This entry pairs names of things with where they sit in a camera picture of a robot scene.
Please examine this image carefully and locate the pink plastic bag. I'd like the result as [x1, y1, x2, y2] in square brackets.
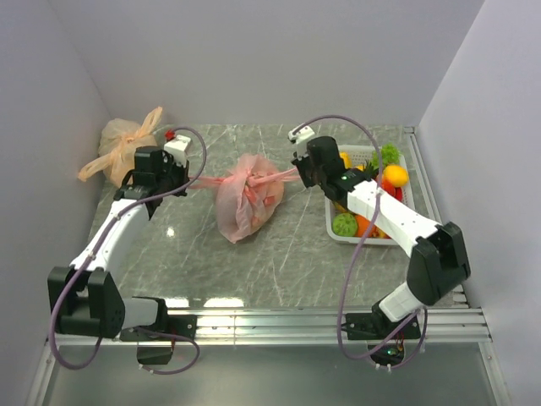
[191, 154, 300, 244]

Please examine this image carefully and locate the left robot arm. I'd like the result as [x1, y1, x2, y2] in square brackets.
[47, 140, 189, 340]

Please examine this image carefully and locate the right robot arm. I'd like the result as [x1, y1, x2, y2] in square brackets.
[288, 131, 471, 338]

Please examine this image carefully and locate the orange tied plastic bag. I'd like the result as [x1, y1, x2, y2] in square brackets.
[77, 107, 163, 188]

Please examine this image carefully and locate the fake orange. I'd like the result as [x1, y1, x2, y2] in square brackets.
[355, 215, 377, 238]

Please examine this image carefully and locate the green fake lettuce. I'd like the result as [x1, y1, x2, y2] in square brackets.
[371, 143, 401, 169]

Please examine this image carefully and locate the yellow fake lemon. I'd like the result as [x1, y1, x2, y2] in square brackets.
[383, 165, 409, 188]

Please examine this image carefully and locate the red fake pepper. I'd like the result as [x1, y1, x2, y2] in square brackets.
[381, 178, 402, 201]

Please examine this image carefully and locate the yellow bell pepper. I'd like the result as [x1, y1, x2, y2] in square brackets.
[339, 151, 352, 169]

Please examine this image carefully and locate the green custard apple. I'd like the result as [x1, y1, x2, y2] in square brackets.
[331, 212, 358, 238]

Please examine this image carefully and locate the white plastic fruit basket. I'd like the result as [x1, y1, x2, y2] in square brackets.
[323, 145, 411, 246]

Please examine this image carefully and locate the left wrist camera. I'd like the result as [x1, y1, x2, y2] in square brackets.
[163, 130, 191, 166]

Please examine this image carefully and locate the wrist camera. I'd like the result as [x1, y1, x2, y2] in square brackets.
[163, 130, 191, 166]
[287, 125, 316, 159]

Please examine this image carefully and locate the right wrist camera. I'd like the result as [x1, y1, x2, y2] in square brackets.
[287, 125, 316, 159]

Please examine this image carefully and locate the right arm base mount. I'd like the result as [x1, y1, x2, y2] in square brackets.
[341, 308, 429, 372]

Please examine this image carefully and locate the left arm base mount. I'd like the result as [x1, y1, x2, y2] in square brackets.
[119, 315, 198, 367]

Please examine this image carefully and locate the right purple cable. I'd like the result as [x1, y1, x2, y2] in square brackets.
[293, 113, 428, 371]

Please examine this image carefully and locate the aluminium rail frame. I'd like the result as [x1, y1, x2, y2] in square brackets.
[25, 126, 508, 406]

